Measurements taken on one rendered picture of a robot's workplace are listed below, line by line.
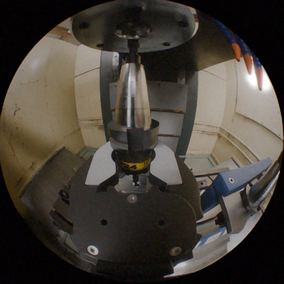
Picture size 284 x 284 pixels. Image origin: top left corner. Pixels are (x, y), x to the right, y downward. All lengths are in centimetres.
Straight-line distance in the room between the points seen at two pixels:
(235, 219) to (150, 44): 28
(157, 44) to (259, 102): 101
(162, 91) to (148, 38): 41
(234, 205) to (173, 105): 52
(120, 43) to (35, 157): 106
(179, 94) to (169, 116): 15
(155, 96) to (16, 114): 115
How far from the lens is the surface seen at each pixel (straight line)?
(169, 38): 16
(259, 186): 18
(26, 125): 104
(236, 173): 19
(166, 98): 53
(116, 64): 62
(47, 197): 98
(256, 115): 106
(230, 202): 16
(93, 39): 16
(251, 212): 19
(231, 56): 41
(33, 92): 110
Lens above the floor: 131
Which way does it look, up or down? 28 degrees down
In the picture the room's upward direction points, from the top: straight up
